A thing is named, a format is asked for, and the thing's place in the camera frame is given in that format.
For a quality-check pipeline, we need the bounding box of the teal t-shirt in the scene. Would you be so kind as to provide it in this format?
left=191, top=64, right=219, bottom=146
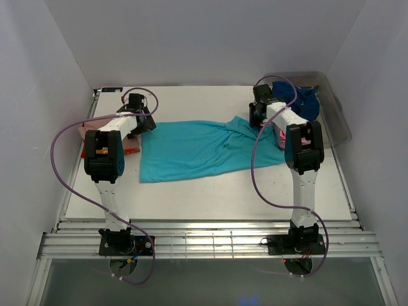
left=140, top=117, right=284, bottom=183

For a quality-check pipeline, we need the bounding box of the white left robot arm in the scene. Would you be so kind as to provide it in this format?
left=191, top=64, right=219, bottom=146
left=84, top=93, right=156, bottom=254

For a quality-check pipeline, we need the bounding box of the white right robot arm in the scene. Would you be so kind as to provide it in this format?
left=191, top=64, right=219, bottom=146
left=249, top=84, right=325, bottom=254

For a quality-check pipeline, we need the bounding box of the blue white label sticker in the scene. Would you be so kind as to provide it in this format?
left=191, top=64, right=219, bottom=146
left=101, top=87, right=123, bottom=92

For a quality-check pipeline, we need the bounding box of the folded pink printed t-shirt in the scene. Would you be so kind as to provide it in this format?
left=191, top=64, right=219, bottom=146
left=78, top=116, right=140, bottom=155

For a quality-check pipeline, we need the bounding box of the navy blue crumpled t-shirt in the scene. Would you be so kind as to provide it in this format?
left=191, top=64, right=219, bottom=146
left=272, top=81, right=320, bottom=121

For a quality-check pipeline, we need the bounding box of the pink crumpled t-shirt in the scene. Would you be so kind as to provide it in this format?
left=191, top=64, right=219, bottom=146
left=274, top=126, right=310, bottom=150

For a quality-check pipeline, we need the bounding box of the clear plastic bin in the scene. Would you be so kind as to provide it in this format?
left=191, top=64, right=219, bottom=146
left=254, top=71, right=351, bottom=148

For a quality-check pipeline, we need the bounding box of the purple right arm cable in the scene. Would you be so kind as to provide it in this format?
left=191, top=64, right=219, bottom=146
left=250, top=73, right=330, bottom=279

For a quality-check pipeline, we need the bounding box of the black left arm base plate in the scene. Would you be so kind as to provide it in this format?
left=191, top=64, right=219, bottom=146
left=98, top=235, right=154, bottom=257

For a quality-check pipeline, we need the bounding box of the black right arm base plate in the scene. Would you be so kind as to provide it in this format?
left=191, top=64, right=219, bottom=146
left=259, top=235, right=326, bottom=256

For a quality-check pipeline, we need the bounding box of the aluminium frame rail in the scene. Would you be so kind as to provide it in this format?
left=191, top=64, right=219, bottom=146
left=38, top=219, right=383, bottom=259

